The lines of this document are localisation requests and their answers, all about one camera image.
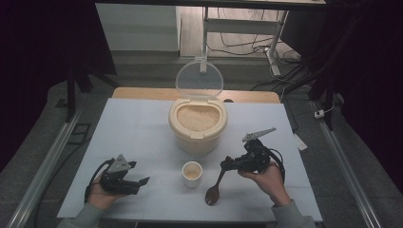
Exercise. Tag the aluminium frame rail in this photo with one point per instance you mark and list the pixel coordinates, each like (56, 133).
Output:
(44, 171)
(345, 171)

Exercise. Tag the white cup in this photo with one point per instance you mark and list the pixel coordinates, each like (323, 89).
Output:
(192, 175)

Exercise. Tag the wooden table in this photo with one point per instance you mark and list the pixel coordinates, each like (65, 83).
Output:
(142, 93)

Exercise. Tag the rice in beige container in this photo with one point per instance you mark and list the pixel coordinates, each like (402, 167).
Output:
(198, 117)

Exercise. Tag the white paper tag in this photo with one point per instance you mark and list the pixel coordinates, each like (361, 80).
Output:
(300, 142)

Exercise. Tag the person's right hand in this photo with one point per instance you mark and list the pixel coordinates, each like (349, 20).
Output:
(269, 183)

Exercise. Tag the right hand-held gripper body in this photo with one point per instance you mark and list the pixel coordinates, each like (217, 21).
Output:
(253, 155)

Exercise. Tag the brown wooden spoon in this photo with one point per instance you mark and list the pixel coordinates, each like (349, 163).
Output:
(213, 194)

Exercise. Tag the white table cover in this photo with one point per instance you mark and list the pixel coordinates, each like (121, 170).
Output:
(142, 133)

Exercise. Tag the small white box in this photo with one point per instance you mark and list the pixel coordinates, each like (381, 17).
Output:
(319, 113)

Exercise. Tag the white desk frame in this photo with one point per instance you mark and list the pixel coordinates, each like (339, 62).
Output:
(240, 27)

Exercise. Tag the beige rice container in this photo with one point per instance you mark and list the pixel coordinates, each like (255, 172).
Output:
(198, 139)

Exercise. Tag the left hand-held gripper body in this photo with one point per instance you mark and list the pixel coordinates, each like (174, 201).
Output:
(118, 183)

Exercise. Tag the white cabinet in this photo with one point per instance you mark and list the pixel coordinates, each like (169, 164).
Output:
(136, 28)

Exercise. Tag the clear container lid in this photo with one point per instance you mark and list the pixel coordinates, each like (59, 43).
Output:
(199, 79)

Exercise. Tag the black stand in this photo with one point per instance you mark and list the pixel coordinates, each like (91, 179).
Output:
(71, 91)

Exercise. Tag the person's left hand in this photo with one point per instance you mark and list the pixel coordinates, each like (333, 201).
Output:
(103, 198)

